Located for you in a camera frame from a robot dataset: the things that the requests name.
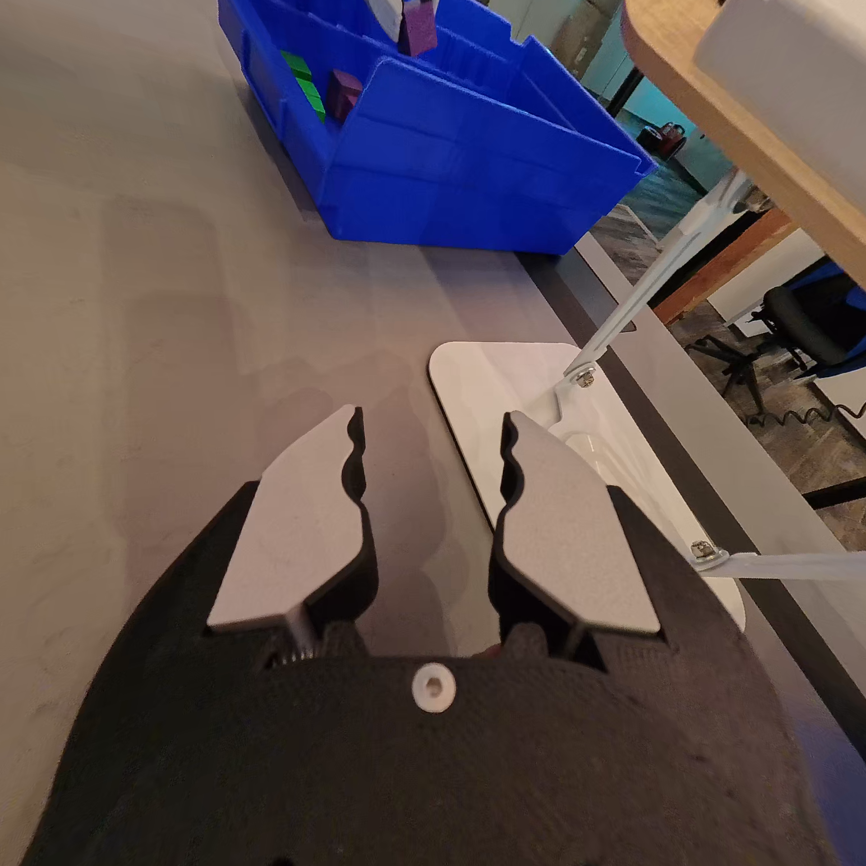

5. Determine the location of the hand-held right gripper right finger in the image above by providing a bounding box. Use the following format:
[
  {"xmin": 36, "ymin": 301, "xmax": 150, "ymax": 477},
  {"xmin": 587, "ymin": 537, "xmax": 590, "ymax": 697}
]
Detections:
[{"xmin": 487, "ymin": 410, "xmax": 663, "ymax": 660}]

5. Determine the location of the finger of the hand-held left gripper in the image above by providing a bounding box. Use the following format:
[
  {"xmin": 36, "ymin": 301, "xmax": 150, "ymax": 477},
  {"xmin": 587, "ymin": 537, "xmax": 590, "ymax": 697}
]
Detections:
[{"xmin": 362, "ymin": 0, "xmax": 405, "ymax": 43}]

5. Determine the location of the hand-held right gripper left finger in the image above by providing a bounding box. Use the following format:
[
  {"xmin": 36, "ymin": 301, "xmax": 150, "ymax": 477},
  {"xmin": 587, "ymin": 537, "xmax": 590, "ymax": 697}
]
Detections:
[{"xmin": 205, "ymin": 405, "xmax": 380, "ymax": 660}]

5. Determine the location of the purple cube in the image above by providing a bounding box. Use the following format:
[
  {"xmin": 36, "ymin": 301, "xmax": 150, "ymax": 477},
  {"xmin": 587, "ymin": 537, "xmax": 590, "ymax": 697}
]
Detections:
[
  {"xmin": 327, "ymin": 69, "xmax": 365, "ymax": 124},
  {"xmin": 398, "ymin": 0, "xmax": 437, "ymax": 56}
]

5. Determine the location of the blue plastic bin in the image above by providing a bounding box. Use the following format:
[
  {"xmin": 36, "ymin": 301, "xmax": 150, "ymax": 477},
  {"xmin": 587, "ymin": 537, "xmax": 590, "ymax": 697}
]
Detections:
[{"xmin": 218, "ymin": 0, "xmax": 657, "ymax": 257}]

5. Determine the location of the white metal stand strut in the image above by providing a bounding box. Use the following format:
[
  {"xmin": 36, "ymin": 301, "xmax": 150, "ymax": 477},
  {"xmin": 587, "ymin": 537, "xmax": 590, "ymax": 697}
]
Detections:
[
  {"xmin": 563, "ymin": 169, "xmax": 755, "ymax": 390},
  {"xmin": 690, "ymin": 540, "xmax": 866, "ymax": 583}
]

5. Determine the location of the red object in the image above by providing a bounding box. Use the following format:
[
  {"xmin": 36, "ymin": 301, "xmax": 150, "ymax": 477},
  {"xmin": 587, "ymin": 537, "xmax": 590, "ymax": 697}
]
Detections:
[{"xmin": 639, "ymin": 122, "xmax": 687, "ymax": 160}]

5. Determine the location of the brown wooden beam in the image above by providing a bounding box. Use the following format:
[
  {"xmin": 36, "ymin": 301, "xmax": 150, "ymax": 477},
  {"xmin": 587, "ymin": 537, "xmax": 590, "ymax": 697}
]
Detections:
[{"xmin": 653, "ymin": 206, "xmax": 799, "ymax": 326}]

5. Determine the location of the black office chair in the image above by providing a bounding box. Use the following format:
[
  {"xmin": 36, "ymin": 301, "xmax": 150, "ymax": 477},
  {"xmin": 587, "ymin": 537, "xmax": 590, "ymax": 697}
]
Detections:
[{"xmin": 683, "ymin": 260, "xmax": 866, "ymax": 417}]

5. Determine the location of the wooden board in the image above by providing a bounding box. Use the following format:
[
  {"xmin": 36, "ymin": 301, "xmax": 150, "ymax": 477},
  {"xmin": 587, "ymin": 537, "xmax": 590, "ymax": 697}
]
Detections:
[{"xmin": 621, "ymin": 0, "xmax": 866, "ymax": 285}]

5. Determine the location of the white box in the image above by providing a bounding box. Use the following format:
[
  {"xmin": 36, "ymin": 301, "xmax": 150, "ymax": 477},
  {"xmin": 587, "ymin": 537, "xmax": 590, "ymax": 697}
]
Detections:
[{"xmin": 693, "ymin": 0, "xmax": 866, "ymax": 204}]

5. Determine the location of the black coiled cable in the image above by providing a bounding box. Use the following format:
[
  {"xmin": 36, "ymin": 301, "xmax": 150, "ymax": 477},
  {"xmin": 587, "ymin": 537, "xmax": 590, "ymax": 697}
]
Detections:
[{"xmin": 747, "ymin": 399, "xmax": 866, "ymax": 430}]

